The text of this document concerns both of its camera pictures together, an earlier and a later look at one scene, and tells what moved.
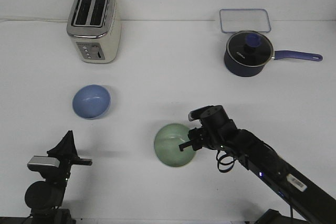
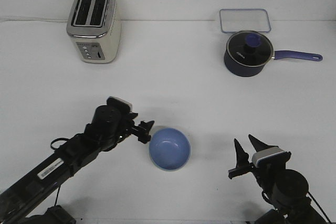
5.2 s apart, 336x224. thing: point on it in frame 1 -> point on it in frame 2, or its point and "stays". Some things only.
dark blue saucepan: (247, 53) stays
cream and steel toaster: (94, 24) stays
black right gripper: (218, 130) -> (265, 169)
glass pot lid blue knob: (250, 48) stays
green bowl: (166, 146) -> (158, 128)
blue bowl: (91, 101) -> (169, 149)
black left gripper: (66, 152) -> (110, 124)
